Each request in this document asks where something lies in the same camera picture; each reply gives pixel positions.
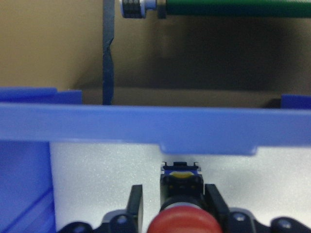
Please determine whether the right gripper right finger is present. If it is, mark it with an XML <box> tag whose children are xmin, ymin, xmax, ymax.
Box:
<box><xmin>205</xmin><ymin>184</ymin><xmax>230</xmax><ymax>221</ymax></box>

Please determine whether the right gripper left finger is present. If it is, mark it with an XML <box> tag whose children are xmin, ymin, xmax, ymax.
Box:
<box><xmin>126</xmin><ymin>184</ymin><xmax>143</xmax><ymax>228</ymax></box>

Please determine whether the red push button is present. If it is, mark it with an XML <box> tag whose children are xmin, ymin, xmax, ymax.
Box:
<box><xmin>147</xmin><ymin>162</ymin><xmax>223</xmax><ymax>233</ymax></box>

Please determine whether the blue destination bin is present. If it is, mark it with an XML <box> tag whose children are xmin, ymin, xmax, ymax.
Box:
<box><xmin>0</xmin><ymin>87</ymin><xmax>311</xmax><ymax>233</ymax></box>

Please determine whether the green conveyor belt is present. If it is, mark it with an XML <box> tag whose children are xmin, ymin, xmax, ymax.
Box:
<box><xmin>120</xmin><ymin>0</ymin><xmax>311</xmax><ymax>19</ymax></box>

